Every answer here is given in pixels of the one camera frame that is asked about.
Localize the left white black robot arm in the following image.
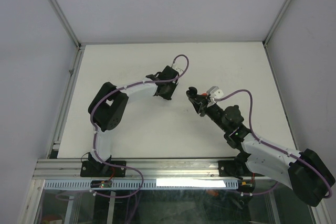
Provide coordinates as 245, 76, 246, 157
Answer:
88, 66, 180, 176

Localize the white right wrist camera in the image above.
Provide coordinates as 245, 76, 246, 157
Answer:
206, 86, 224, 104

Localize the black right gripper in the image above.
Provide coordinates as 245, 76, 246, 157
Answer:
188, 94, 229, 133

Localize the aluminium mounting rail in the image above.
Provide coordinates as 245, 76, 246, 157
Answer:
33, 158, 233, 179

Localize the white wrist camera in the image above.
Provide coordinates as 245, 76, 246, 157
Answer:
206, 86, 224, 104
171, 64, 184, 74

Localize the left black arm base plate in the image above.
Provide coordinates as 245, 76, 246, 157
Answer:
80, 161, 127, 178

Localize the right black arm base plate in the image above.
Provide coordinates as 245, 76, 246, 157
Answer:
218, 160, 252, 179

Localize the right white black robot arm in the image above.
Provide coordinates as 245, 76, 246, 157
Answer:
186, 87, 335, 207

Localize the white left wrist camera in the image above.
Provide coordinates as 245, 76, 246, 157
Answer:
171, 64, 184, 74

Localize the white slotted cable duct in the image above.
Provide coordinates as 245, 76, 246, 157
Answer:
44, 178, 238, 190

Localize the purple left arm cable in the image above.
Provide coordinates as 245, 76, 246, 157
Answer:
89, 54, 191, 198

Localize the black earbud charging case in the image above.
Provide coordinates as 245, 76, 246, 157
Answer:
186, 87, 198, 98

